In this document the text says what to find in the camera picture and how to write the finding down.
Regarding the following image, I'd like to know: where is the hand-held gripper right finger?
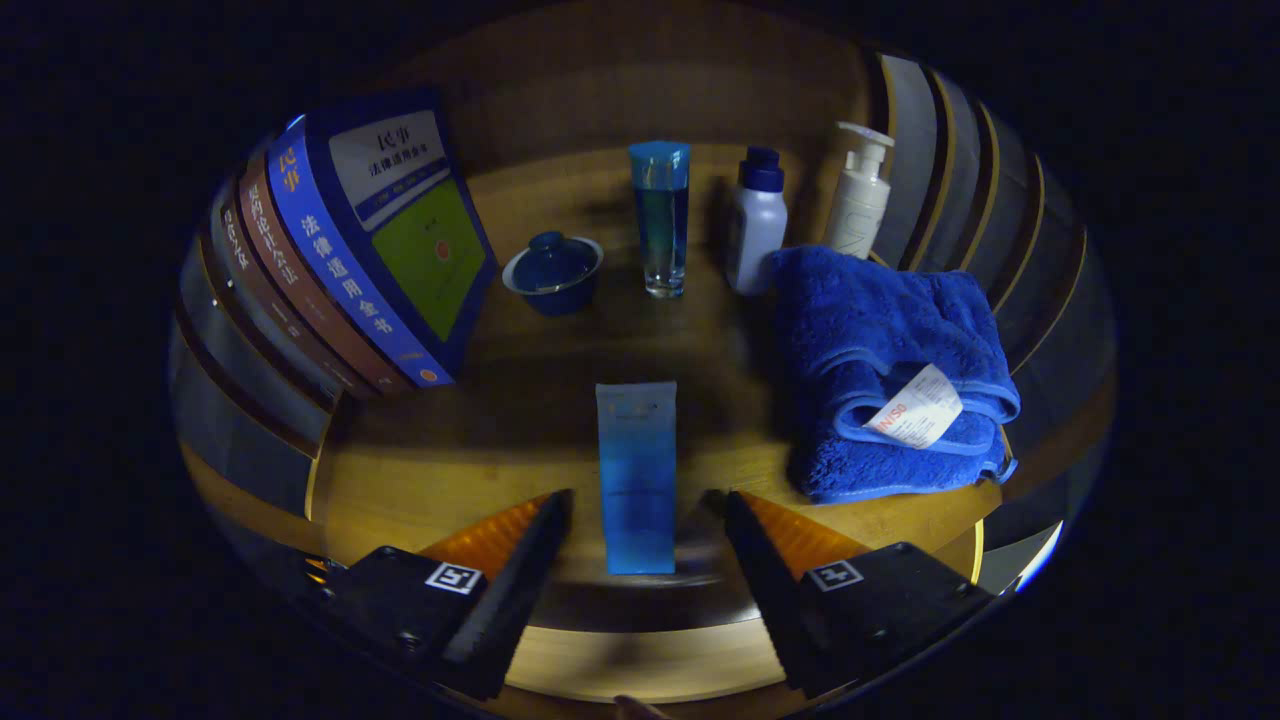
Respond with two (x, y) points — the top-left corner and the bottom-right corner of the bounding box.
(722, 490), (996, 701)

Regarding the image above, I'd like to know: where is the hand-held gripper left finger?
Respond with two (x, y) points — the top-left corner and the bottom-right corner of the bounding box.
(300, 488), (576, 703)

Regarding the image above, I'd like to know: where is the wooden drawer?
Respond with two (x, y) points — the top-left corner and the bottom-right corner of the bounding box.
(505, 620), (796, 720)

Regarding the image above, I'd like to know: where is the light blue tube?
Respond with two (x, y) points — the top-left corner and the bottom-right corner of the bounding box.
(595, 380), (679, 576)

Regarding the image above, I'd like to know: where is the wooden countertop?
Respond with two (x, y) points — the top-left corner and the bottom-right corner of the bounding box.
(310, 143), (1011, 626)

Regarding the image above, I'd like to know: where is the wooden cabinet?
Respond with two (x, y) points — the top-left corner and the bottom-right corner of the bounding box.
(168, 0), (1118, 601)

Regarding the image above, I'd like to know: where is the folded blue towel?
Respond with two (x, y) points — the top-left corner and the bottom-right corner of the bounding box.
(768, 245), (1022, 504)

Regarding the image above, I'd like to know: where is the dark blue lidded teacup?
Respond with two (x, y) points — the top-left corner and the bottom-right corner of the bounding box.
(502, 231), (605, 318)

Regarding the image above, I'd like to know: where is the white bottle blue cap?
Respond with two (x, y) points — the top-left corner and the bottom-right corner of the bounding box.
(727, 146), (789, 297)

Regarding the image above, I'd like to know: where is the thick blue book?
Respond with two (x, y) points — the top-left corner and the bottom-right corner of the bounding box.
(265, 88), (499, 388)

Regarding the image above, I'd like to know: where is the teal clear bottle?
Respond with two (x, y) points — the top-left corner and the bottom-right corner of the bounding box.
(628, 141), (692, 299)

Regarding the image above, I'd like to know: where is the white pump bottle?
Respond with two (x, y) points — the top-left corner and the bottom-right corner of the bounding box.
(822, 121), (896, 261)

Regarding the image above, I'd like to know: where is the reddish brown book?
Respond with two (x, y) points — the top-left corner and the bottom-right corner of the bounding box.
(237, 150), (411, 396)

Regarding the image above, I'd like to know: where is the dark brown book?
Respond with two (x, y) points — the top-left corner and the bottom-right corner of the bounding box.
(205, 180), (346, 406)

